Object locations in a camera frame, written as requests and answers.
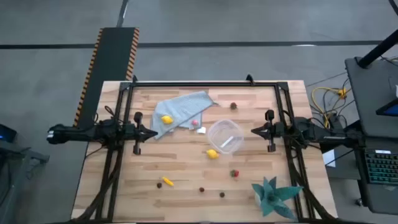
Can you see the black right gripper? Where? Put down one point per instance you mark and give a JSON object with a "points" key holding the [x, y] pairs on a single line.
{"points": [[272, 130]]}

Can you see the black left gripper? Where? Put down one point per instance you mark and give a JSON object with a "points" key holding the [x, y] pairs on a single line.
{"points": [[136, 133]]}

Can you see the yellow toy lemon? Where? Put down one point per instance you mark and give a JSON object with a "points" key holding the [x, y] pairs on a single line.
{"points": [[167, 119], [212, 153]]}

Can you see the clear plastic tupperware container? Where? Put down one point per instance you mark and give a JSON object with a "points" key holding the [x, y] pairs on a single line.
{"points": [[230, 130]]}

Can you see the small pink toy fruit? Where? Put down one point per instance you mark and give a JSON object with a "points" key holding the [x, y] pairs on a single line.
{"points": [[195, 122]]}

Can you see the dark toy blackberry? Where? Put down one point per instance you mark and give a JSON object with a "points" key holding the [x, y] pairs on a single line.
{"points": [[222, 194]]}

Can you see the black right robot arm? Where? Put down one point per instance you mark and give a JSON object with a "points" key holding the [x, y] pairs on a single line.
{"points": [[317, 132]]}

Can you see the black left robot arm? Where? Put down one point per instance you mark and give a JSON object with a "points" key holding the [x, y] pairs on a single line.
{"points": [[77, 133]]}

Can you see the elongated yellow toy produce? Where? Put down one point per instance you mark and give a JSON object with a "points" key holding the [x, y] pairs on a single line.
{"points": [[168, 181]]}

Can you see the grey-blue waffle cloth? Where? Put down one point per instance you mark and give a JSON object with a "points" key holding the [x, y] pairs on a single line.
{"points": [[183, 105]]}

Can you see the small white block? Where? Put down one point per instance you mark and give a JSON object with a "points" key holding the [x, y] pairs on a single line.
{"points": [[201, 130]]}

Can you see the teal artificial plant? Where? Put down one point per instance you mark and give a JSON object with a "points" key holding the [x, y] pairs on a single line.
{"points": [[273, 197]]}

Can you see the white paper sheet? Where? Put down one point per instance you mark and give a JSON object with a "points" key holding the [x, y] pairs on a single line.
{"points": [[329, 158]]}

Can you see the black mat hazard-striped edges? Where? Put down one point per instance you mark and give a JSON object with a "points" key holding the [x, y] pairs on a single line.
{"points": [[112, 62]]}

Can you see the grey desk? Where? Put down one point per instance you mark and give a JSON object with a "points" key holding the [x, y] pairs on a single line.
{"points": [[370, 93]]}

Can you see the black caster wheel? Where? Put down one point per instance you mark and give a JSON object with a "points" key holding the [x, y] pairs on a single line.
{"points": [[359, 202]]}

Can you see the backlit black keyboard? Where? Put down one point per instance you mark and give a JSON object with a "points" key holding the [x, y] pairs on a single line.
{"points": [[382, 166]]}

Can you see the blue-screen tablet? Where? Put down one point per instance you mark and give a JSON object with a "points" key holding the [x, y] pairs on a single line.
{"points": [[390, 109]]}

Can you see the grey metal stand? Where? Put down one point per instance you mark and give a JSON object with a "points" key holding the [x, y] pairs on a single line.
{"points": [[18, 152]]}

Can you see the grey keyboard tray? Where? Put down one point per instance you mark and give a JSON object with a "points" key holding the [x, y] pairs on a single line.
{"points": [[379, 196]]}

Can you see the black pole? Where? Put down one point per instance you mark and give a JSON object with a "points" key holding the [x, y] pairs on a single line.
{"points": [[376, 49]]}

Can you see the black device blue light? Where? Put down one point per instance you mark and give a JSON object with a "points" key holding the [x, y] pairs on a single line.
{"points": [[6, 133]]}

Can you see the black aluminium rig frame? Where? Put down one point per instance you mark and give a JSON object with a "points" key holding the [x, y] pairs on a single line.
{"points": [[202, 84]]}

